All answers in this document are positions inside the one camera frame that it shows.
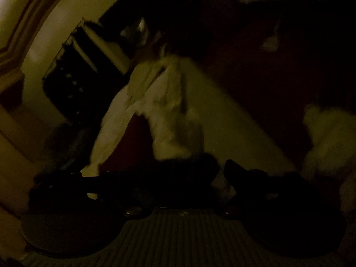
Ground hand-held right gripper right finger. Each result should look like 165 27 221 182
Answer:
223 158 344 215

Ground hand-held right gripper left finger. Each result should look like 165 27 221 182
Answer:
28 152 221 215

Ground white shirt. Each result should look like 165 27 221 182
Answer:
83 54 207 173

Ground dark cloth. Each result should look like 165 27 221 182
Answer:
39 122 95 176

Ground white fluffy cloth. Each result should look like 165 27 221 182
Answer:
301 103 356 174

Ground pale bed sheet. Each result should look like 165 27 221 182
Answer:
178 58 299 173

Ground dark shelf unit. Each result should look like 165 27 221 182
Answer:
42 19 132 123

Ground dark red blanket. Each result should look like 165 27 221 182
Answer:
104 3 356 170

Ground shiny metal object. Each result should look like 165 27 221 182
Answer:
119 17 149 46

